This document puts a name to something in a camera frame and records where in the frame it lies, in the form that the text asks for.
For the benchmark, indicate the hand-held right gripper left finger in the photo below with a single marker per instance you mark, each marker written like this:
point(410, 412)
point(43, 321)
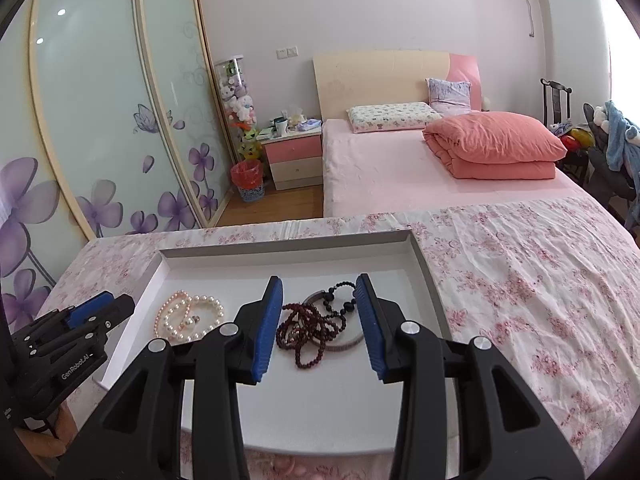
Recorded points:
point(265, 330)

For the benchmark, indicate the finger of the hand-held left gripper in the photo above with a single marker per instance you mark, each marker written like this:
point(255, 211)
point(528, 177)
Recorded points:
point(117, 310)
point(90, 306)

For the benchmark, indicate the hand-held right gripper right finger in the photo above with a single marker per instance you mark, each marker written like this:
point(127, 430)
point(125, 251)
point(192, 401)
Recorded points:
point(370, 330)

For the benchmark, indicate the wide silver bangle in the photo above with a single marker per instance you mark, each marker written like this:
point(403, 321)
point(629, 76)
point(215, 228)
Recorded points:
point(345, 344)

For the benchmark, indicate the grey cardboard tray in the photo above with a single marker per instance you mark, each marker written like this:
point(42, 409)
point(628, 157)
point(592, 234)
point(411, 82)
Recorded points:
point(320, 410)

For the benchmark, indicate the person's left hand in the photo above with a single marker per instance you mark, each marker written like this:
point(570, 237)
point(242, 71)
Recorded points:
point(65, 430)

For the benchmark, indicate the red waste basket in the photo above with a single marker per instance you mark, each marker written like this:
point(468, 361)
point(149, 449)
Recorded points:
point(246, 180)

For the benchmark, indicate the pink floral bedsheet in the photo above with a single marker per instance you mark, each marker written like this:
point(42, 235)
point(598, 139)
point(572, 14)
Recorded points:
point(525, 310)

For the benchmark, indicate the bed with pink sheet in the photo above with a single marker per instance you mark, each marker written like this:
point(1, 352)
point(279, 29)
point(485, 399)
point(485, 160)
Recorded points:
point(390, 175)

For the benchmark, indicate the pink and white nightstand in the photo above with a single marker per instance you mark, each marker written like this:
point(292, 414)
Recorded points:
point(295, 160)

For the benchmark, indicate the glass wardrobe with purple flowers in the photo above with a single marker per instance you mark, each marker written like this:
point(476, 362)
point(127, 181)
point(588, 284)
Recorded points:
point(100, 110)

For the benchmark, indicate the white mug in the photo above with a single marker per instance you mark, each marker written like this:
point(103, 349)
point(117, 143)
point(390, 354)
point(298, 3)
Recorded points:
point(280, 126)

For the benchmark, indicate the white patterned pillow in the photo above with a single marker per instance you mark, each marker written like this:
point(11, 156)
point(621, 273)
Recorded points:
point(390, 117)

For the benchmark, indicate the folded salmon quilt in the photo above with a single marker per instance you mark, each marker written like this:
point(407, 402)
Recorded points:
point(495, 142)

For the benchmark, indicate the plush toy display tube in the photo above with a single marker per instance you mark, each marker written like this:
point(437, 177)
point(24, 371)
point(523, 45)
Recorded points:
point(237, 105)

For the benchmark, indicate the purple print pillow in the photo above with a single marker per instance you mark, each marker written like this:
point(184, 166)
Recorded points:
point(450, 95)

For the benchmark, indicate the colourful toy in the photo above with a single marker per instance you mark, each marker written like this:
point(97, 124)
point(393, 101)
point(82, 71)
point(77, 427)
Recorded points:
point(575, 140)

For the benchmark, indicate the grey office chair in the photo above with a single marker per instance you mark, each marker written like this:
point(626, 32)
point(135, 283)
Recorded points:
point(607, 180)

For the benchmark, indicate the black wooden chair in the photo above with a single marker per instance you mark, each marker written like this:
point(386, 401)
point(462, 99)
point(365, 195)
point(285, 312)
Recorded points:
point(555, 102)

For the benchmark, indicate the white air conditioner pipe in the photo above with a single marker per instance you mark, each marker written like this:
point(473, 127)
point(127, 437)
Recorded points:
point(531, 7)

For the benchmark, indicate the white wall switch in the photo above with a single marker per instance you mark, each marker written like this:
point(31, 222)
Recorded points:
point(287, 51)

